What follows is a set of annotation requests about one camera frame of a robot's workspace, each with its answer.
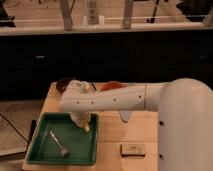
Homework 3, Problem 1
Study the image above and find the yellow banana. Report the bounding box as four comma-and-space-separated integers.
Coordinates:
84, 124, 90, 132

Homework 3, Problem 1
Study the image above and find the small dark rectangular block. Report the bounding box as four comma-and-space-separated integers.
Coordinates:
120, 144, 146, 157

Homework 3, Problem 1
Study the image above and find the green plastic tray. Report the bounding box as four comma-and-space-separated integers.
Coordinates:
27, 112, 99, 166

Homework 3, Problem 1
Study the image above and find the metal fork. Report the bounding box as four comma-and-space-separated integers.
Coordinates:
50, 132, 69, 157

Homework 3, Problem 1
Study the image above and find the dark brown bowl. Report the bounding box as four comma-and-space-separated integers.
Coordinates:
56, 78, 72, 93

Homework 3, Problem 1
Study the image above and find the wooden table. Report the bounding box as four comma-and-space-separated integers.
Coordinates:
21, 81, 161, 171

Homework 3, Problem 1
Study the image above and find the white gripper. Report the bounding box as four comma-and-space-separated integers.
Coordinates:
70, 112, 91, 128

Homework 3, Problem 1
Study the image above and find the red bowl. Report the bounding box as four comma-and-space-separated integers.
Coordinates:
101, 81, 124, 91

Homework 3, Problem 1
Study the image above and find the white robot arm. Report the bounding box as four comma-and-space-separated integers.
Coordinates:
60, 78, 213, 171

